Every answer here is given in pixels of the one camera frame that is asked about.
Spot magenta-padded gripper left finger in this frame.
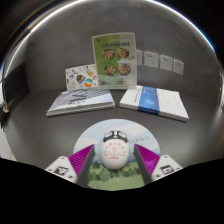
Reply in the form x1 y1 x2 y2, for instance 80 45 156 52
44 144 96 188

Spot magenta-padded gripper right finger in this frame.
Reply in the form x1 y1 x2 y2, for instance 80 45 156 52
133 144 184 186

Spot white panda-print computer mouse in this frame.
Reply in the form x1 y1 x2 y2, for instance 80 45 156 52
100 129 131 170

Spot round landscape-print mouse pad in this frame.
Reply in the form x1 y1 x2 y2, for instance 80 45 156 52
72 118 162 192

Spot white book with blue band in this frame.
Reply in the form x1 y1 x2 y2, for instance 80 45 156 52
118 85 190 122

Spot grey striped-cover book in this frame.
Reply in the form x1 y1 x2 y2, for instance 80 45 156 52
45 87 116 117

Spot white cartoon sticker sheet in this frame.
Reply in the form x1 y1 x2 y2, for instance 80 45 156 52
64 63 100 92

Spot black flat panel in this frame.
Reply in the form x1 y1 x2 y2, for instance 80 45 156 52
1 61 31 111

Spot green food menu stand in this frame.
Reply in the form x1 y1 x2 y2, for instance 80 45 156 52
91 31 138 90

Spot white wall socket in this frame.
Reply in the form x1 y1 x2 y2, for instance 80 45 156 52
143 50 160 69
135 49 144 66
172 59 185 76
159 54 174 72

